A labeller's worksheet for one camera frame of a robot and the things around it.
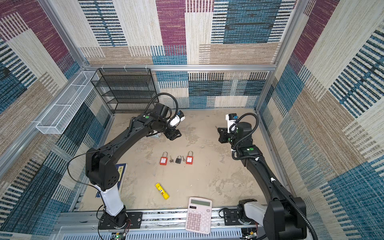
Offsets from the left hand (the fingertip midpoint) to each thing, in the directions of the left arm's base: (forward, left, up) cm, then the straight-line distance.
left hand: (178, 128), depth 86 cm
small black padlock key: (-10, -2, -19) cm, 22 cm away
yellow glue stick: (-29, +9, -18) cm, 35 cm away
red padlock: (-10, -6, -17) cm, 21 cm away
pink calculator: (-41, -11, -17) cm, 45 cm away
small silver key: (-10, +5, -19) cm, 23 cm away
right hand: (-4, -22, +3) cm, 23 cm away
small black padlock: (-10, +1, -19) cm, 22 cm away
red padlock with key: (-11, +9, -17) cm, 23 cm away
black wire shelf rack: (+36, +38, -1) cm, 52 cm away
